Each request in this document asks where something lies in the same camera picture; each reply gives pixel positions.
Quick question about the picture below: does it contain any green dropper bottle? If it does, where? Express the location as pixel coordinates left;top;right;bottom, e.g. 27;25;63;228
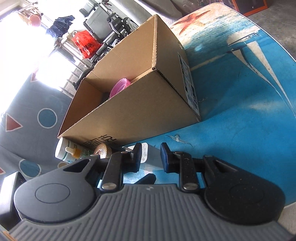
65;147;90;160

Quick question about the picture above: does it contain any grey wheelchair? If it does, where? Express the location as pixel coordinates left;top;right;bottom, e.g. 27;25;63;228
72;1;138;90

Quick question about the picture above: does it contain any open cardboard box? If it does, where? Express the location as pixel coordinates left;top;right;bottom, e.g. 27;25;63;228
58;15;201;148

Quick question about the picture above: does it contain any blue checkered cloth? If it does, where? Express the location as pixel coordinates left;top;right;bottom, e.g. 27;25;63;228
46;15;75;39

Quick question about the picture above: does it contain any grey patterned sofa cover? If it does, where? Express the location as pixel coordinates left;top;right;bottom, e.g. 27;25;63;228
1;75;71;180

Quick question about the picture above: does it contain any gold lid cosmetic jar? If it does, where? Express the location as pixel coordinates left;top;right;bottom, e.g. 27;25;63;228
93;143;112;159

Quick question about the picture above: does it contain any white supplement bottle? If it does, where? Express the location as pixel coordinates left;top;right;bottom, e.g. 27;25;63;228
55;138;78;163

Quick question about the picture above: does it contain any red plastic bag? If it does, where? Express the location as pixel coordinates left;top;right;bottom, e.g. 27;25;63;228
72;30;102;59

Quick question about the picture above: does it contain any pink collapsible cup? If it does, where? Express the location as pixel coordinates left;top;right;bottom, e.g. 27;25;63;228
109;78;131;98

